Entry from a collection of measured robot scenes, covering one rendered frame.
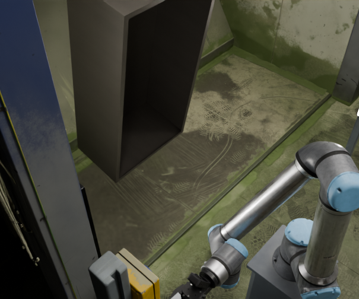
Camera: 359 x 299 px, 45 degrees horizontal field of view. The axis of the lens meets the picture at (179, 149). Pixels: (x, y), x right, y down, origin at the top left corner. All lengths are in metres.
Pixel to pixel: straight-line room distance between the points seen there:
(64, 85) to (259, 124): 1.57
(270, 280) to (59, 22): 2.34
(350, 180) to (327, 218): 0.18
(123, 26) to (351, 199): 1.03
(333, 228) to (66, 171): 0.87
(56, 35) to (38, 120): 2.18
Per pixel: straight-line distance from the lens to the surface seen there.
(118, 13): 1.73
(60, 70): 3.35
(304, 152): 1.45
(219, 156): 3.32
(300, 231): 1.90
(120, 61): 1.86
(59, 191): 1.45
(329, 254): 1.63
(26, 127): 1.23
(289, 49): 4.12
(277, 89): 4.03
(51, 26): 3.39
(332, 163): 1.37
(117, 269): 0.91
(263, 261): 2.11
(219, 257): 1.53
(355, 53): 3.83
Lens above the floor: 2.43
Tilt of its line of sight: 45 degrees down
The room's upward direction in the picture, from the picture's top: straight up
